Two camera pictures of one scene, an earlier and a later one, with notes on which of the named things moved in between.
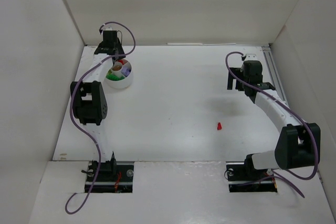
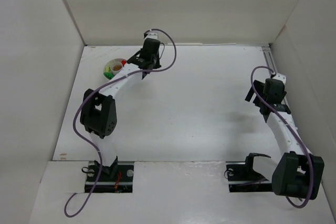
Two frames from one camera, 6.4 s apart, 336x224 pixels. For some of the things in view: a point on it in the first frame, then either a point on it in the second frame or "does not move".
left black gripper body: [104, 50] -> [143, 63]
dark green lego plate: [112, 77] does not move
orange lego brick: [116, 67] does not move
